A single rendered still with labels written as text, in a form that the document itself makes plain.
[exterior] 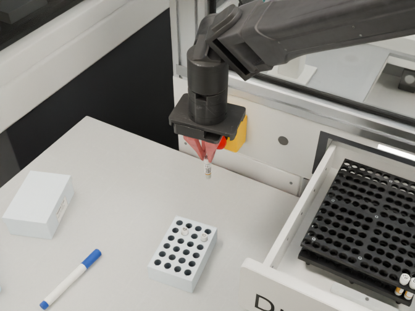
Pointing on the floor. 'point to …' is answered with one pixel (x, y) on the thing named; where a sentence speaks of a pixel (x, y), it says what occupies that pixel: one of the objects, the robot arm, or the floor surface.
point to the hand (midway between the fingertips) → (207, 155)
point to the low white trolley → (135, 226)
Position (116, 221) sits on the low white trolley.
